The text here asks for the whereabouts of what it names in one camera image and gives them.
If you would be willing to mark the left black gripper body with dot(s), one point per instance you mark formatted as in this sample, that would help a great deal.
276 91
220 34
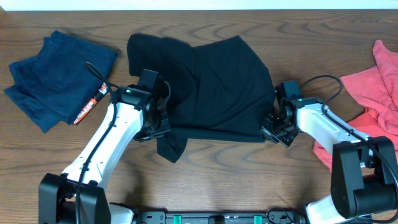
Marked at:
160 125

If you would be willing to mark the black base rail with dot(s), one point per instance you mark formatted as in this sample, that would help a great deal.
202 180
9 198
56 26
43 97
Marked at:
217 217

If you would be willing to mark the folded navy blue garment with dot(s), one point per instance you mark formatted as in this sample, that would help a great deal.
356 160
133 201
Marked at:
55 85

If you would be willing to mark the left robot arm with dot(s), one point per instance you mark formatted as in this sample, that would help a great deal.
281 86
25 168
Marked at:
78 194

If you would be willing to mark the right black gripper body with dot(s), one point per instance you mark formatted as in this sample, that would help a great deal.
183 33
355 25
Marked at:
275 128

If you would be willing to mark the red t-shirt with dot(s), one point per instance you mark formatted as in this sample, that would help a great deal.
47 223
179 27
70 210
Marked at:
376 90

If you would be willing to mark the black t-shirt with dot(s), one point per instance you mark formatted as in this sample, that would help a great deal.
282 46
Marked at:
219 91

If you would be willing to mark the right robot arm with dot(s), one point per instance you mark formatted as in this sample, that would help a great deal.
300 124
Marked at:
364 168

